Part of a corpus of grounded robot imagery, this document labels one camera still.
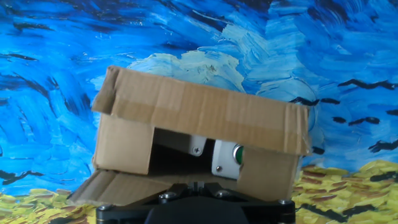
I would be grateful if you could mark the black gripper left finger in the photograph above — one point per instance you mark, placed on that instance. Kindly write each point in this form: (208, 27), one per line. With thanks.
(124, 214)

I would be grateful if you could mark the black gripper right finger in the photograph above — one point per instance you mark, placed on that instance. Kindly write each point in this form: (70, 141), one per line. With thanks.
(270, 214)

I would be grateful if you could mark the brown cardboard box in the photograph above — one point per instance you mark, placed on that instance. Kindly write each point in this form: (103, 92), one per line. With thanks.
(202, 109)

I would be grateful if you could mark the Van Gogh wheatfield print cloth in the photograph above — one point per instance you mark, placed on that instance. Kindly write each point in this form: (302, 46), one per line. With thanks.
(326, 62)

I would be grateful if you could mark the white push-button switch box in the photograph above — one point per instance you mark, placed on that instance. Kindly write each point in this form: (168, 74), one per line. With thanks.
(225, 158)

